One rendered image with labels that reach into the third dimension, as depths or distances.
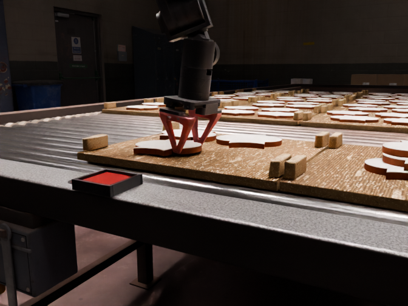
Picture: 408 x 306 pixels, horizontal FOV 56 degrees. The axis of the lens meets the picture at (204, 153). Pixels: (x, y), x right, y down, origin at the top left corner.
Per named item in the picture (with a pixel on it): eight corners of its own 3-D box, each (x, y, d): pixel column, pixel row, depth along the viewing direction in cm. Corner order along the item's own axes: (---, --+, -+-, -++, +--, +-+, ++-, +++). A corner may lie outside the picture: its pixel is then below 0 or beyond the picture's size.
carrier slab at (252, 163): (277, 192, 56) (277, 181, 55) (76, 159, 76) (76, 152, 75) (330, 150, 85) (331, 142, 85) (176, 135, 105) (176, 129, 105)
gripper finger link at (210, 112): (218, 149, 77) (224, 102, 75) (199, 155, 71) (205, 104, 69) (189, 141, 80) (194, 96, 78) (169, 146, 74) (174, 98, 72)
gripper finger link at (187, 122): (206, 152, 73) (212, 104, 71) (185, 159, 67) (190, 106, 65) (176, 144, 76) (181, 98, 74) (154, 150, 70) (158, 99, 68)
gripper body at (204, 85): (220, 108, 74) (225, 70, 72) (192, 113, 66) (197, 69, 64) (192, 103, 77) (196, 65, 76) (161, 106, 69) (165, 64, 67)
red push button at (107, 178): (110, 195, 56) (109, 186, 55) (79, 189, 58) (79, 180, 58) (135, 184, 61) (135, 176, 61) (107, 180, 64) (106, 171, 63)
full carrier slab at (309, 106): (321, 115, 153) (322, 104, 153) (228, 110, 173) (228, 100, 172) (337, 108, 183) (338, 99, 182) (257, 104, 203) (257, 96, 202)
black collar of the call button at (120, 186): (110, 197, 55) (109, 186, 54) (71, 189, 58) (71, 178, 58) (142, 184, 61) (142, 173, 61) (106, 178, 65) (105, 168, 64)
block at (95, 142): (87, 152, 75) (87, 138, 75) (81, 151, 76) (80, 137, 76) (108, 147, 80) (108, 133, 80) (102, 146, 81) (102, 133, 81)
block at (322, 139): (322, 148, 79) (323, 135, 78) (313, 147, 80) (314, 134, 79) (329, 143, 84) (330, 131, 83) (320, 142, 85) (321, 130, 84)
